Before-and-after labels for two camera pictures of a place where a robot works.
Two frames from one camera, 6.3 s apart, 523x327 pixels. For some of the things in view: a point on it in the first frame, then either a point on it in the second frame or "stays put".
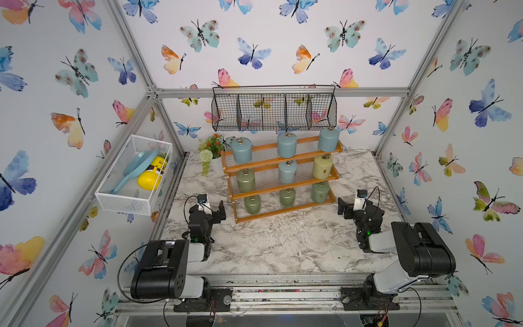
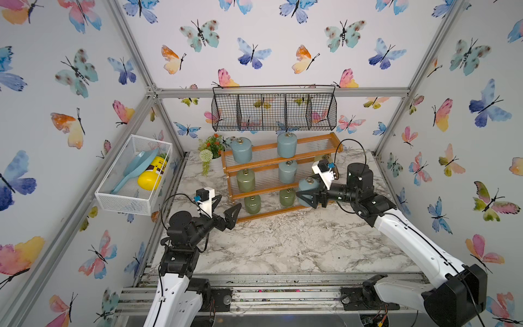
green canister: x=246 y=180 stays put
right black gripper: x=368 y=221 → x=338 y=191
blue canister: x=328 y=139 → x=307 y=184
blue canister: x=242 y=150 stays put
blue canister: x=287 y=144 stays put
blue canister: x=287 y=172 stays put
